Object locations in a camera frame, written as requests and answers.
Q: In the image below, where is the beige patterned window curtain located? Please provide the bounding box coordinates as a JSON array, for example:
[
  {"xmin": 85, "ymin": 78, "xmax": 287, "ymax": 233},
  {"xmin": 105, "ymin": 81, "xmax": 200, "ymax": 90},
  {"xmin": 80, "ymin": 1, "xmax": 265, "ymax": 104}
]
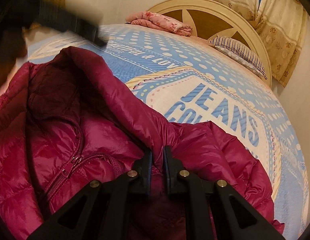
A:
[{"xmin": 213, "ymin": 0, "xmax": 308, "ymax": 87}]

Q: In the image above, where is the blue pink jeans-print blanket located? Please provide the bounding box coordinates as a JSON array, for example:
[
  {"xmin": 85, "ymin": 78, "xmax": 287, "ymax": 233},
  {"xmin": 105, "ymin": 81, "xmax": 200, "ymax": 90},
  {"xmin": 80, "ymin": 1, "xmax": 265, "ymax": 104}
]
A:
[{"xmin": 28, "ymin": 24, "xmax": 308, "ymax": 239}]

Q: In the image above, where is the striped pillow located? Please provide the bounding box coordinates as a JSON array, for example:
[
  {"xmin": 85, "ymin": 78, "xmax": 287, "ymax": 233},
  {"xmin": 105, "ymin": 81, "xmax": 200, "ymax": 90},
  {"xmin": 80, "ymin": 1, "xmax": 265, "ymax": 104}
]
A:
[{"xmin": 209, "ymin": 36, "xmax": 268, "ymax": 80}]

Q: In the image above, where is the magenta puffer jacket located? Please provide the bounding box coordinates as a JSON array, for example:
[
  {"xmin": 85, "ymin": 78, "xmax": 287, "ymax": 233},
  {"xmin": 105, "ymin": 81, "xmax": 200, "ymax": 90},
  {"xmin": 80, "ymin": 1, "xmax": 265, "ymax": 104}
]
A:
[{"xmin": 0, "ymin": 47, "xmax": 285, "ymax": 239}]

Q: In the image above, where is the folded pink floral cloth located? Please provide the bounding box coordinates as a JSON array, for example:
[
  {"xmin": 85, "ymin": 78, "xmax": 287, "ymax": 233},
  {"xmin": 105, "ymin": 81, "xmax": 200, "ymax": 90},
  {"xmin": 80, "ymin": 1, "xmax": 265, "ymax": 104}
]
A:
[{"xmin": 126, "ymin": 11, "xmax": 192, "ymax": 36}]

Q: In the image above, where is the cream round wooden headboard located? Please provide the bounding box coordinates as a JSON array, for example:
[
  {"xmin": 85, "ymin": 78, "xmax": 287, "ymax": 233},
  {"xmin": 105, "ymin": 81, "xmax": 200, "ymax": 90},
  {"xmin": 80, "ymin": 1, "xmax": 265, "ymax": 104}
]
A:
[{"xmin": 148, "ymin": 0, "xmax": 272, "ymax": 87}]

